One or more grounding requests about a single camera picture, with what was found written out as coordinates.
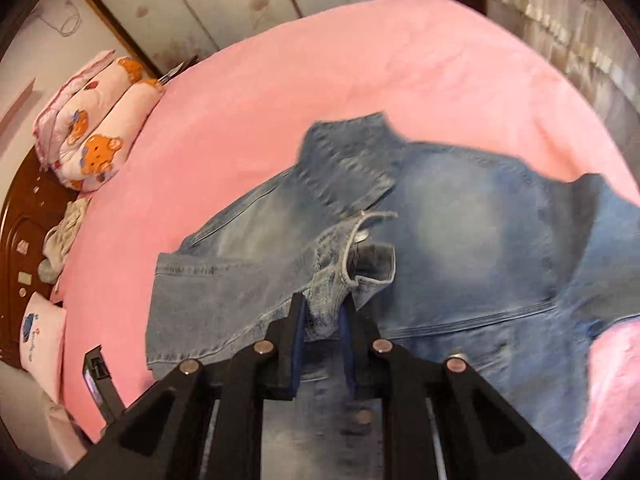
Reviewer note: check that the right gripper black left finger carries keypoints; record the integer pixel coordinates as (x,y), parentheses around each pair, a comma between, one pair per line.
(284,369)

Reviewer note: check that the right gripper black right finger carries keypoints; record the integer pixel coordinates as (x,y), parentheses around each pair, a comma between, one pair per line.
(357,334)

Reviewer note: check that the blue denim jacket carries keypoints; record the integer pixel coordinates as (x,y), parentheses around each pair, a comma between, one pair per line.
(450,251)

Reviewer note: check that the white pink small pillow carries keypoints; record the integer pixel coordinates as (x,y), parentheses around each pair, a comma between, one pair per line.
(42,343)

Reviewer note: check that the beige crumpled cloth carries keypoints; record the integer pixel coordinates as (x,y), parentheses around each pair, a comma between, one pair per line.
(60,239)

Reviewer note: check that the dark wooden headboard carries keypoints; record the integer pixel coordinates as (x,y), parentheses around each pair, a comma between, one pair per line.
(34,204)

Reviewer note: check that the pink bear print quilt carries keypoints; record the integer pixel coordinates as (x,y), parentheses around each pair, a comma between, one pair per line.
(85,132)

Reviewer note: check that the pink bed sheet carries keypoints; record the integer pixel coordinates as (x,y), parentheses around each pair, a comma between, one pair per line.
(435,70)

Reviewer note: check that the cream lace curtain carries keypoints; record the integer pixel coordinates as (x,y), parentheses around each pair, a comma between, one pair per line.
(587,43)

